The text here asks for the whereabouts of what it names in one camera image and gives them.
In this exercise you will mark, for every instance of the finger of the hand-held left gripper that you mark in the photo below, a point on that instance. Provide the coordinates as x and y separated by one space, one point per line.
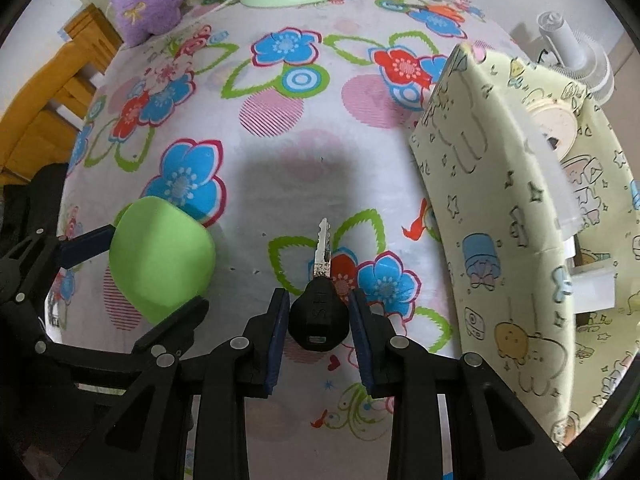
172 322
85 247

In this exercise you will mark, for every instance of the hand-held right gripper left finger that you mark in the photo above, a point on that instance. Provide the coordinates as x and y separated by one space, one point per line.
272 355

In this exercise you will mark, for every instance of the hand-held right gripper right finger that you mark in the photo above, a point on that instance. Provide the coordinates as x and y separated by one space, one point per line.
359 350

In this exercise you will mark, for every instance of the black headed key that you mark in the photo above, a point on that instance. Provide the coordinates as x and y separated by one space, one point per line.
320 315

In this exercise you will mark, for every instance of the green oval case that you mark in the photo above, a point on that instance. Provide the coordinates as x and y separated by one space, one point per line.
160 265

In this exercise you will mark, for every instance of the pale yellow fabric storage box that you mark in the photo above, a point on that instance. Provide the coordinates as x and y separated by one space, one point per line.
480 185

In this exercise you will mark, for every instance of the white rectangular box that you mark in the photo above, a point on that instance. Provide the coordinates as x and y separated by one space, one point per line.
592 285

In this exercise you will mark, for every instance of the round bear print mirror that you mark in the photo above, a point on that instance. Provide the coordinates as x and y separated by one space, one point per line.
552 122

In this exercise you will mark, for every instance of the black clothing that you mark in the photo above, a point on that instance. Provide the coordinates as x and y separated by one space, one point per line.
35 195

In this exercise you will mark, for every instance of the floral tablecloth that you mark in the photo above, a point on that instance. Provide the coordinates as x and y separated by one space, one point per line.
300 160

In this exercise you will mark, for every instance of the purple plush toy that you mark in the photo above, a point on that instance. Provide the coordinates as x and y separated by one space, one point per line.
145 5

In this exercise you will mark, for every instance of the green bag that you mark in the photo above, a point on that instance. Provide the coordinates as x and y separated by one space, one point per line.
617 435

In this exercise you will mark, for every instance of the white standing fan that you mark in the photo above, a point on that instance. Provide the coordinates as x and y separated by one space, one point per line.
575 50

